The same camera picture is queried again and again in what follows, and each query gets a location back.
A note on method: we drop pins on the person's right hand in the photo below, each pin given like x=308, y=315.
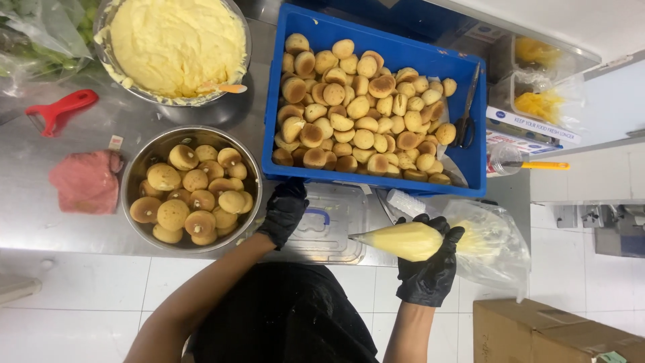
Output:
x=428, y=282

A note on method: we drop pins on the person's left hand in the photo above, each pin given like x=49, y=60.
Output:
x=282, y=217

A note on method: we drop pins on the clear piping bag with cream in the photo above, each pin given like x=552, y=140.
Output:
x=403, y=241

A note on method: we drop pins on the heap of filled buns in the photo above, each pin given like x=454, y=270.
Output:
x=194, y=196

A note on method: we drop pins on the person's black apron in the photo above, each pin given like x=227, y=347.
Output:
x=282, y=312

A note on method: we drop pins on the cardboard box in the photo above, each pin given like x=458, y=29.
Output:
x=529, y=332

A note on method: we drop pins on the pile of small baked buns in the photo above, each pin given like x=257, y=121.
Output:
x=352, y=111

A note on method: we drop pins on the clear plastic cup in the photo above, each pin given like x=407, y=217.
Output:
x=499, y=157

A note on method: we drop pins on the steel bowl holding buns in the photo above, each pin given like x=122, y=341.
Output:
x=151, y=146

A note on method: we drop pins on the black scissors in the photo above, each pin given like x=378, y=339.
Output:
x=464, y=123

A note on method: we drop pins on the red printed wrap box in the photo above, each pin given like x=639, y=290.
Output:
x=524, y=145

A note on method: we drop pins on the small paper label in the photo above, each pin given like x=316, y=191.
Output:
x=116, y=142

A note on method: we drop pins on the white cling film box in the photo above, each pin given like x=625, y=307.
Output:
x=534, y=123

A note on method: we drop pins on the grey metal fixture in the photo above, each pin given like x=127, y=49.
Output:
x=617, y=237

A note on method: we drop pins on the pink cloth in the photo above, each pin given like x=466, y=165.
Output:
x=85, y=181

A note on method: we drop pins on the yellow cream mass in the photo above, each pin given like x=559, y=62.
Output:
x=171, y=45

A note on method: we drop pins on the steel bowl holding cream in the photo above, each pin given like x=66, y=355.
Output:
x=237, y=15

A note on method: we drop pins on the large tub of yellow fruit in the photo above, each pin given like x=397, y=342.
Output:
x=541, y=103

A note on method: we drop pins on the blue plastic crate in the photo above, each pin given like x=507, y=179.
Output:
x=448, y=63

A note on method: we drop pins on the red peeler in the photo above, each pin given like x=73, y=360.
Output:
x=60, y=108

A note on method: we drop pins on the small tub of yellow fruit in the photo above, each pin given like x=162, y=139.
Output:
x=536, y=50

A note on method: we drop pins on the plastic bags of greens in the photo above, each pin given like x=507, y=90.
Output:
x=45, y=35

